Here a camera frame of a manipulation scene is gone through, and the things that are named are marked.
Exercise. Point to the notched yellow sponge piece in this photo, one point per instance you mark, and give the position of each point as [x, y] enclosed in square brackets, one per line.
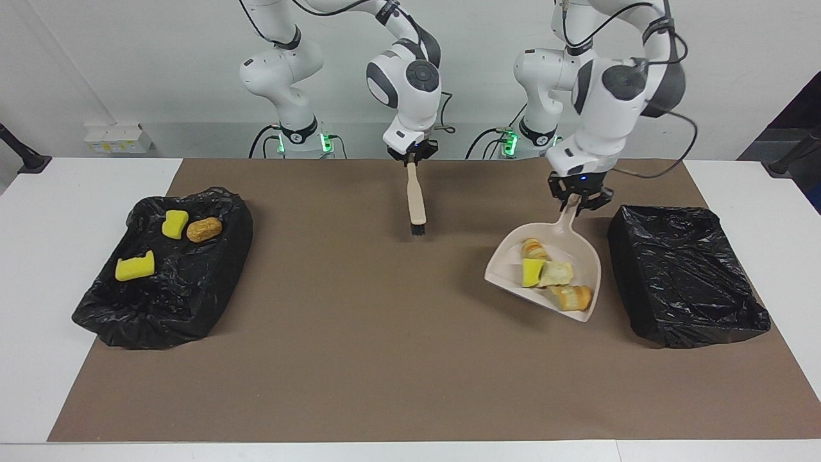
[135, 267]

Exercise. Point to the brown cork-like lump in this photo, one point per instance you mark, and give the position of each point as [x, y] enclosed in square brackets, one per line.
[204, 230]

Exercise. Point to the small yellow sponge wedge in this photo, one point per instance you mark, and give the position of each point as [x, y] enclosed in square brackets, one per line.
[531, 274]

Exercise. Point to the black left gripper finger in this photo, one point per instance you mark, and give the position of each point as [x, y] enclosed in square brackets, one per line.
[557, 194]
[598, 200]

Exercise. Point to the black stand foot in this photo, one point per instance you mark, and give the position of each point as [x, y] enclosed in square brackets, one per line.
[25, 160]
[795, 154]

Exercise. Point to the brown table mat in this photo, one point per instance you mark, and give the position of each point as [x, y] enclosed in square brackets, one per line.
[410, 410]

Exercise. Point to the bread piece top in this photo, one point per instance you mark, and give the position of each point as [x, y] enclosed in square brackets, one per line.
[532, 248]

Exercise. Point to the black bag-lined bin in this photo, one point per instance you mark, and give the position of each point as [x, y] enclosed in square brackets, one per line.
[173, 295]
[686, 276]

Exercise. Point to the bread piece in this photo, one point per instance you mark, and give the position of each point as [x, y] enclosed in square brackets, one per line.
[557, 273]
[573, 298]
[532, 248]

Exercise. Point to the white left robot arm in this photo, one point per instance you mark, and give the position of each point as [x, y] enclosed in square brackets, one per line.
[609, 96]

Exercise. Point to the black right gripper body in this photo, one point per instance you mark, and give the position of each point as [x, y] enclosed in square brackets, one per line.
[414, 152]

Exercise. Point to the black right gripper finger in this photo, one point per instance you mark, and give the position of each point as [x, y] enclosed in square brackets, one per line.
[432, 149]
[392, 154]

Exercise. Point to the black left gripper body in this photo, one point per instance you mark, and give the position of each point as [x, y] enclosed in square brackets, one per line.
[579, 181]

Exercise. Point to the dark blue panel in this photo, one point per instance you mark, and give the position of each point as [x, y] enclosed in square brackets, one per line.
[802, 109]

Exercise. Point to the beige plastic dustpan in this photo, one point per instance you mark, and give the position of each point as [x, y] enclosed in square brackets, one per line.
[585, 266]

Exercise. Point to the beige hand brush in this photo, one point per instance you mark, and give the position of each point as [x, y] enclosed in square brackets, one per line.
[415, 199]

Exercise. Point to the wavy yellow sponge piece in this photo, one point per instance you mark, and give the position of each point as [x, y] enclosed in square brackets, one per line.
[174, 224]

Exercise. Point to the white box on table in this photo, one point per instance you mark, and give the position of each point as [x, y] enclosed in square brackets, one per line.
[118, 138]

